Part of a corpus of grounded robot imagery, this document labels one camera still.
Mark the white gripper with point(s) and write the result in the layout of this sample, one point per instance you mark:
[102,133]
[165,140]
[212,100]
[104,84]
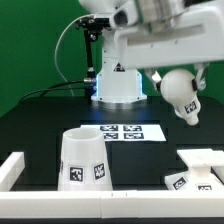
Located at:
[160,33]

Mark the white lamp bulb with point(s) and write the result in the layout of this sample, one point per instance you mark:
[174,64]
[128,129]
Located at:
[177,89]

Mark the white lamp base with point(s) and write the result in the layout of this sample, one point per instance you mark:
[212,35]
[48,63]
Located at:
[200,175]

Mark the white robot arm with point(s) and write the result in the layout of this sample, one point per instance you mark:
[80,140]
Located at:
[125,86]

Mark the white lamp shade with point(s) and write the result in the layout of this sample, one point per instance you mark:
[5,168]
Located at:
[84,163]

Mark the white marker sheet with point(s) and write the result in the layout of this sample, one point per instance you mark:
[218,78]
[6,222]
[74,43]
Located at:
[130,132]

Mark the white right fence bar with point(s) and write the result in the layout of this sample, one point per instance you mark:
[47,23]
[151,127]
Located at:
[220,172]

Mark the white fence bar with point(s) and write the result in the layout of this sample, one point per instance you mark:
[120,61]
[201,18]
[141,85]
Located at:
[220,172]
[111,204]
[10,170]

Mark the white front fence bar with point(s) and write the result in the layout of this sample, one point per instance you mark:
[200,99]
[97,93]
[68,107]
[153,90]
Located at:
[111,204]

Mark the white left fence bar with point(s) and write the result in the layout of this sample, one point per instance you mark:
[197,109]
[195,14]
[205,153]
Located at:
[10,170]

